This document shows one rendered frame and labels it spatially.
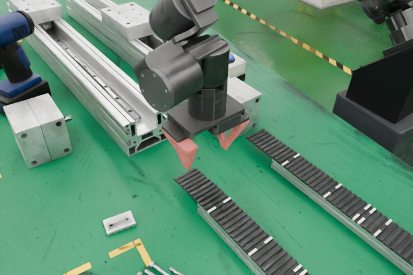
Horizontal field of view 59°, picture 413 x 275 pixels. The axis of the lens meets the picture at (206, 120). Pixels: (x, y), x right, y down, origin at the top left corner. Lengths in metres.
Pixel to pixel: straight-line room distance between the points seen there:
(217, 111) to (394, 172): 0.46
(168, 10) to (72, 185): 0.42
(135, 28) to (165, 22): 0.56
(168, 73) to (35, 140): 0.42
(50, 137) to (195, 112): 0.36
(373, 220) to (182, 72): 0.43
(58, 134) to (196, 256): 0.37
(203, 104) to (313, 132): 0.43
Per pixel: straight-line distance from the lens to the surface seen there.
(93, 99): 0.86
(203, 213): 0.66
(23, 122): 0.78
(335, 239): 0.69
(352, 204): 0.70
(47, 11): 1.21
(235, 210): 0.65
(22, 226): 0.72
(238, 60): 1.00
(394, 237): 0.69
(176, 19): 0.47
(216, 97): 0.50
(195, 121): 0.52
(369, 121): 1.01
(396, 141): 0.99
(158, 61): 0.43
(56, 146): 0.80
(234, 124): 0.55
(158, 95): 0.44
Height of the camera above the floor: 1.32
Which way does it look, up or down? 38 degrees down
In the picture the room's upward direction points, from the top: 2 degrees clockwise
